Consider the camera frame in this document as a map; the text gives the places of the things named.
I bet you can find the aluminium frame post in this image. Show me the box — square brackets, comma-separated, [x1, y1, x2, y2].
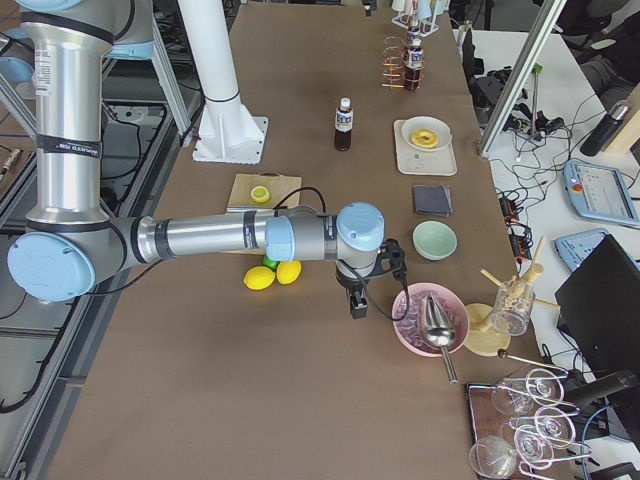
[478, 0, 566, 157]

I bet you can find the lower whole lemon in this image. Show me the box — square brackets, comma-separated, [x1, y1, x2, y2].
[243, 266, 276, 291]

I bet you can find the blue teach pendant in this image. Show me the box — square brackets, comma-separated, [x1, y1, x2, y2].
[563, 160, 639, 227]

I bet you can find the cream rabbit serving tray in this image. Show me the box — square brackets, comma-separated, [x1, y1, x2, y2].
[393, 119, 457, 176]

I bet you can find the halved lemon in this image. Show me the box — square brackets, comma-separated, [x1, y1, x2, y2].
[250, 185, 271, 204]

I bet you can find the mint green bowl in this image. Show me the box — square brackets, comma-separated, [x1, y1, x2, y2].
[412, 221, 458, 261]

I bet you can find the bamboo cutting board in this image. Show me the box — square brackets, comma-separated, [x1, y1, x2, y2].
[226, 174, 302, 255]

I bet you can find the copper wire bottle rack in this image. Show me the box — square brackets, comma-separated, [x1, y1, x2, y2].
[381, 37, 424, 91]

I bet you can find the upper whole lemon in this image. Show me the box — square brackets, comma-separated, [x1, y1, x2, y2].
[276, 260, 302, 285]

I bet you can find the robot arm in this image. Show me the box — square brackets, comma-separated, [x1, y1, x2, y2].
[7, 1, 392, 318]

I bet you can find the glass mug on stand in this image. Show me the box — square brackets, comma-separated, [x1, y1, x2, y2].
[489, 280, 535, 336]

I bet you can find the whole lemon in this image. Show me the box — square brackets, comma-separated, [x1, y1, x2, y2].
[243, 266, 276, 291]
[276, 260, 302, 285]

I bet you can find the dark water bottle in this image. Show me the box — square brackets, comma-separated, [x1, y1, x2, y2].
[580, 99, 631, 157]

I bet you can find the glazed ring donut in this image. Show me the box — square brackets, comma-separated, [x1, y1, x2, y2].
[410, 128, 439, 149]

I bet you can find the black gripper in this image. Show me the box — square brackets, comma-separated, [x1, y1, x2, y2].
[335, 264, 368, 320]

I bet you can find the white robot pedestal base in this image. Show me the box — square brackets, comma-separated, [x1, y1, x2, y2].
[179, 0, 268, 165]

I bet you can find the wine glass rack tray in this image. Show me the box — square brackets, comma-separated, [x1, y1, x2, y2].
[465, 366, 591, 479]

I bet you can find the green lime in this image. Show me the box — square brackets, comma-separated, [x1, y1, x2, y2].
[262, 256, 279, 270]

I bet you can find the folded grey cloth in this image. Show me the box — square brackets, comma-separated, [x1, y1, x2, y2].
[412, 185, 453, 217]

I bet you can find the white round plate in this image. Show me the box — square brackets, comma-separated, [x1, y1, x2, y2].
[401, 116, 452, 152]

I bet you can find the tea bottle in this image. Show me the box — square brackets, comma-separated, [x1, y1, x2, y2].
[334, 97, 353, 151]
[405, 17, 421, 50]
[403, 38, 424, 91]

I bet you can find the black laptop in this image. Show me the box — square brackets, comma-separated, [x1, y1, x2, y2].
[555, 235, 639, 373]

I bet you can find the black 3D printed device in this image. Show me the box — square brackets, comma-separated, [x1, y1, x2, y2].
[468, 68, 512, 108]

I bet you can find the pink ice bowl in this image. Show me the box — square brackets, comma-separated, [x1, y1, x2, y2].
[392, 282, 470, 358]

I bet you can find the steel ice scoop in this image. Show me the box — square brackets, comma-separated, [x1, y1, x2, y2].
[418, 292, 458, 384]

